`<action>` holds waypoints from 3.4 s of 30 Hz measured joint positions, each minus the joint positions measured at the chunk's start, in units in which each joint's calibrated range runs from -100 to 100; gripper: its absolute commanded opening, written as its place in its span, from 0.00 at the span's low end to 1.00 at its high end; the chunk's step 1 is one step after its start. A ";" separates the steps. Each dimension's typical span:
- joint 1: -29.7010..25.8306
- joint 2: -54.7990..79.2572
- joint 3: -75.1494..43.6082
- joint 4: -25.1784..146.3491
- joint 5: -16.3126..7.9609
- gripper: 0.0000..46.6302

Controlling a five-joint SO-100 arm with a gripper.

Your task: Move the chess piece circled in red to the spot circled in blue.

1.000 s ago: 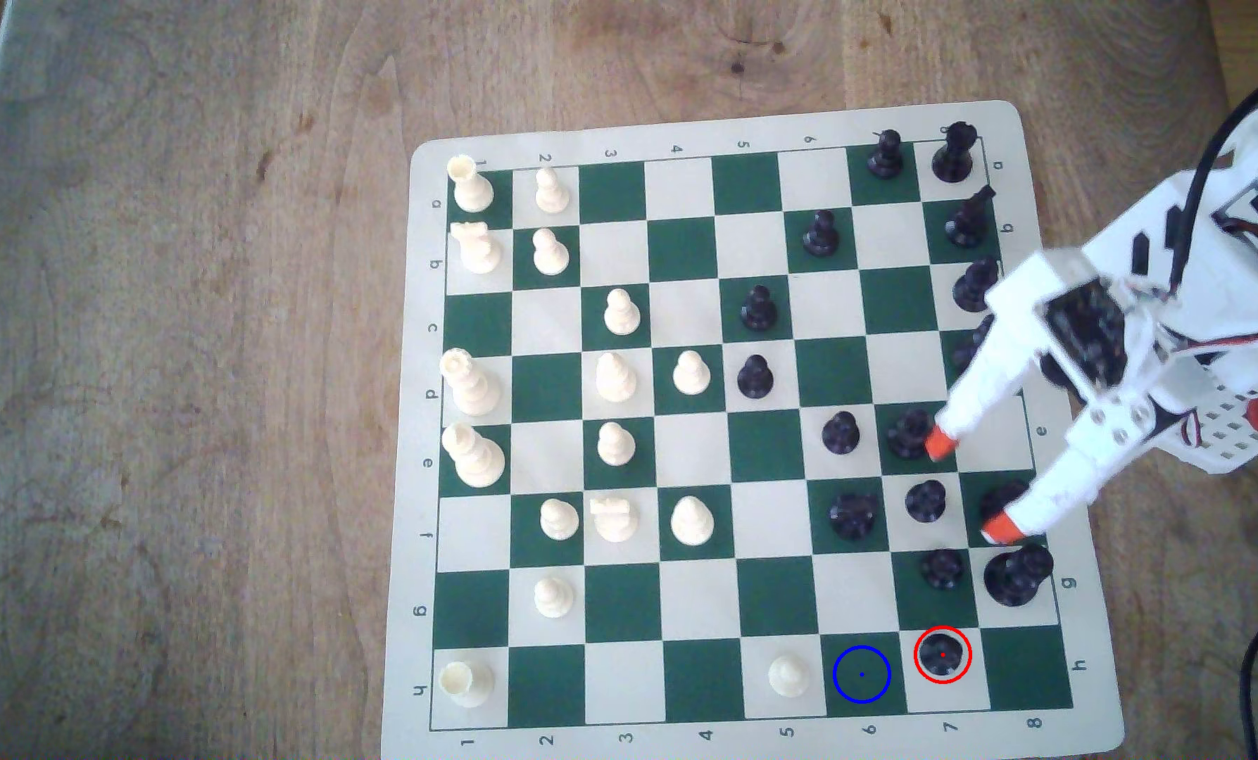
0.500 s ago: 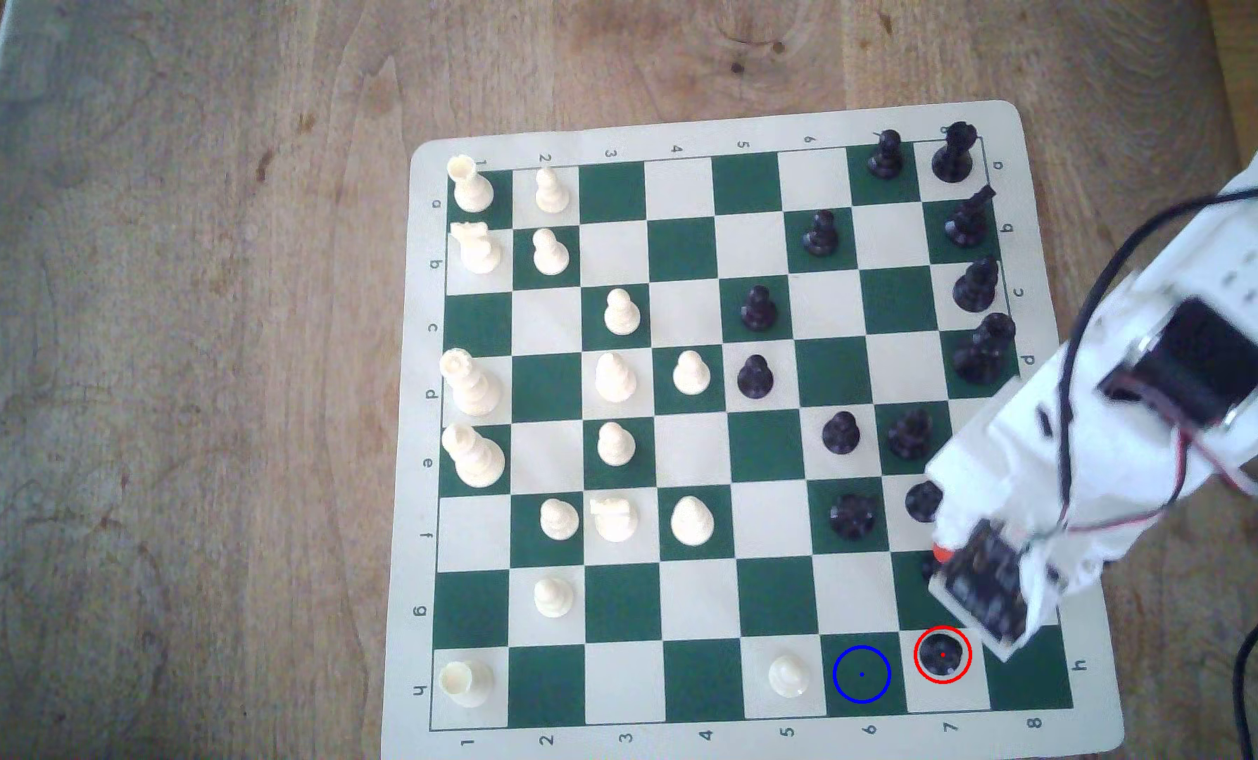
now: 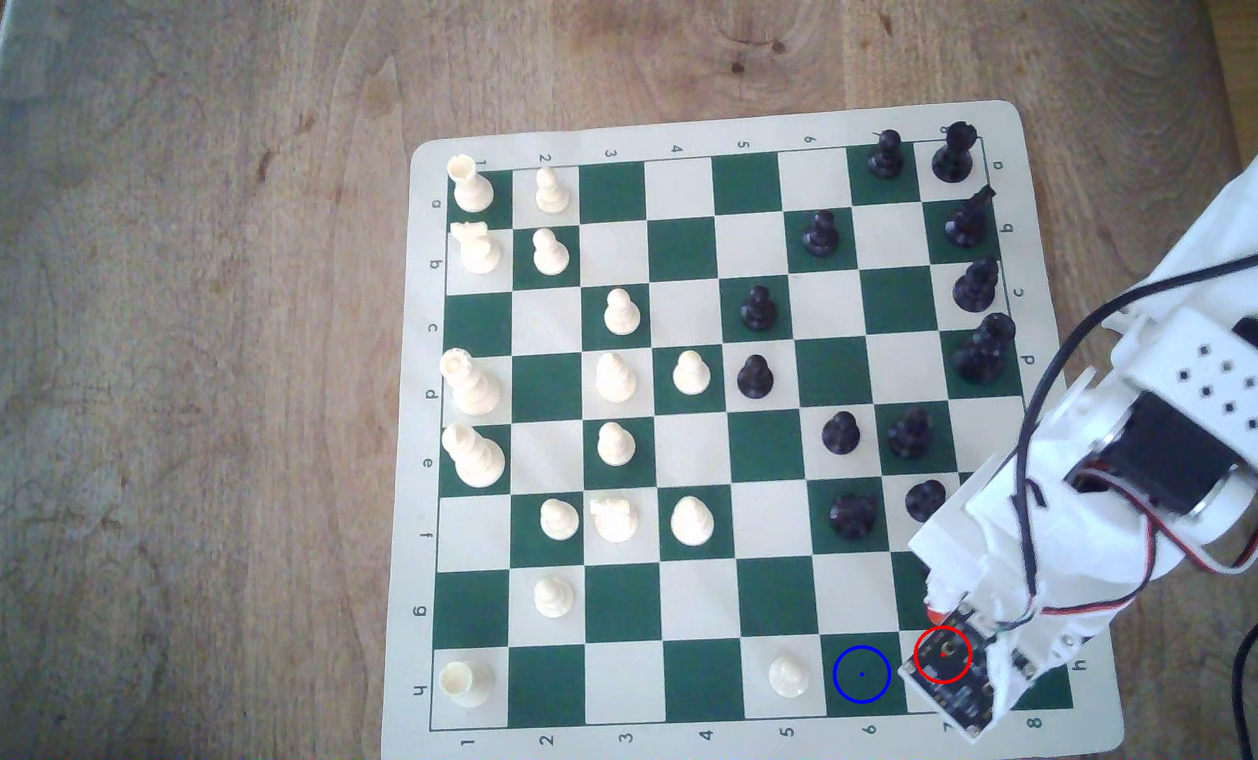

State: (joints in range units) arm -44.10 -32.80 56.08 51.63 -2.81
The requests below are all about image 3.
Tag black camera cable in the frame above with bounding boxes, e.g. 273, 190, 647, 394
1014, 241, 1258, 624

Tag black chess rook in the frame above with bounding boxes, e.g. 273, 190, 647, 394
931, 121, 979, 184

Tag black chess queen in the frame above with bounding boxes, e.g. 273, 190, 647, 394
950, 312, 1017, 384

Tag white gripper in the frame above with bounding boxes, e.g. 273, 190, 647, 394
908, 417, 1184, 677

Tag black camera circuit board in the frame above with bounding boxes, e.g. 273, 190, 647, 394
900, 604, 1042, 740

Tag white chess bishop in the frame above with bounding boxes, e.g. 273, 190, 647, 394
595, 351, 639, 405
669, 495, 715, 548

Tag black chess bishop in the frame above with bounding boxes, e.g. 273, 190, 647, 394
952, 256, 1000, 314
829, 494, 879, 542

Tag white chess queen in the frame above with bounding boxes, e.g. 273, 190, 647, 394
439, 348, 502, 416

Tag red white black servo wires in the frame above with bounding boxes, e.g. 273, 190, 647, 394
993, 522, 1163, 635
1067, 448, 1258, 576

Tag green cream chess mat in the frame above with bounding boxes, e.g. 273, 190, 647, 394
380, 100, 1126, 760

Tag white chess king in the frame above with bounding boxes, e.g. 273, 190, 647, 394
441, 423, 506, 489

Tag white chess rook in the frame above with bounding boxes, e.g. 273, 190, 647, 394
439, 661, 496, 709
447, 154, 496, 213

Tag white chess knight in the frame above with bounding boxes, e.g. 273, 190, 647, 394
589, 495, 639, 545
450, 220, 503, 276

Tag black chess knight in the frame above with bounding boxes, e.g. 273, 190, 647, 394
886, 408, 933, 462
944, 186, 998, 249

